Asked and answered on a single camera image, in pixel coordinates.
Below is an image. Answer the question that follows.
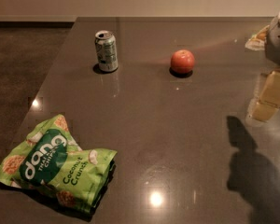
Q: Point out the yellow snack bag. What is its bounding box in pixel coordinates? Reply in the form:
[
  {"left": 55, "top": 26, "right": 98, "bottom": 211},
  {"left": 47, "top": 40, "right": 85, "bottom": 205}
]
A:
[{"left": 245, "top": 25, "right": 270, "bottom": 51}]

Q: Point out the green rice chip bag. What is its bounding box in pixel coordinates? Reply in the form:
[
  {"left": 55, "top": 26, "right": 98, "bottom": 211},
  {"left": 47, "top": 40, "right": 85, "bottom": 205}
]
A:
[{"left": 0, "top": 115, "right": 117, "bottom": 214}]

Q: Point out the red apple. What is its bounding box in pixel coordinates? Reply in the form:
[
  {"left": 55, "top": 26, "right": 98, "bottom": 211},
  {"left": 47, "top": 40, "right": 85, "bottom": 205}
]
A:
[{"left": 171, "top": 49, "right": 195, "bottom": 74}]

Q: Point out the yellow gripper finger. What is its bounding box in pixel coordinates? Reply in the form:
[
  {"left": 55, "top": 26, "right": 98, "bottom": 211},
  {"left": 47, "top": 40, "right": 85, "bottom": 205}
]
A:
[{"left": 249, "top": 67, "right": 280, "bottom": 122}]

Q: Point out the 7up soda can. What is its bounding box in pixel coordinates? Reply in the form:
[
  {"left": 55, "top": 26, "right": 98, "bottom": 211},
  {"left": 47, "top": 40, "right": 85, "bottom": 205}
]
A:
[{"left": 95, "top": 30, "right": 119, "bottom": 73}]

